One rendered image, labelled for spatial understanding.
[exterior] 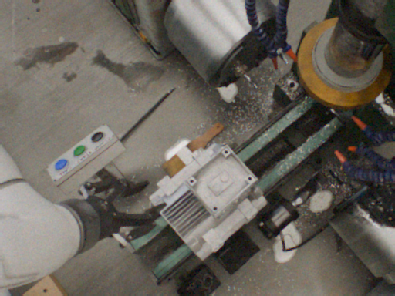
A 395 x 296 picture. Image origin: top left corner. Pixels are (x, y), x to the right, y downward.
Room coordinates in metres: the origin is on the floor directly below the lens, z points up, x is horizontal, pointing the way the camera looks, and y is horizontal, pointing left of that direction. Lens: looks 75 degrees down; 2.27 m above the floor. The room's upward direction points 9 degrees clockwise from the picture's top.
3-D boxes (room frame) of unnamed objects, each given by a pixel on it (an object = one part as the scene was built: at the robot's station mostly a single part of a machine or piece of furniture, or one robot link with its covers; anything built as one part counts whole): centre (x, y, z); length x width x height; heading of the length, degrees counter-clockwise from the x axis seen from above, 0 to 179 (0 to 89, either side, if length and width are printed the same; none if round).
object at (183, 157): (0.33, 0.14, 0.80); 0.21 x 0.05 x 0.01; 142
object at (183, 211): (0.17, 0.06, 1.02); 0.20 x 0.19 x 0.19; 140
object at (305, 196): (0.21, -0.15, 1.12); 0.04 x 0.03 x 0.26; 139
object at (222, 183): (0.20, 0.04, 1.11); 0.12 x 0.11 x 0.07; 140
